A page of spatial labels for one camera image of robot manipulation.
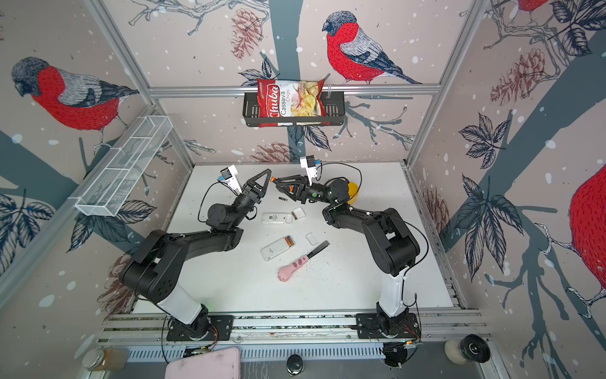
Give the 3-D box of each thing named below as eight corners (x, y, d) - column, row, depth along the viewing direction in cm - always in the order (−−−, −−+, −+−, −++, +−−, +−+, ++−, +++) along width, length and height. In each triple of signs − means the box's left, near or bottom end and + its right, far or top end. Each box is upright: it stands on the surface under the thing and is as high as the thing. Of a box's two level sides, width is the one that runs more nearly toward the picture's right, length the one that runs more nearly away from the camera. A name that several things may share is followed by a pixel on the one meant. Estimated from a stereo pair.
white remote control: (262, 223, 101) (261, 221, 99) (263, 215, 104) (262, 212, 102) (292, 223, 101) (291, 221, 99) (292, 215, 104) (292, 212, 102)
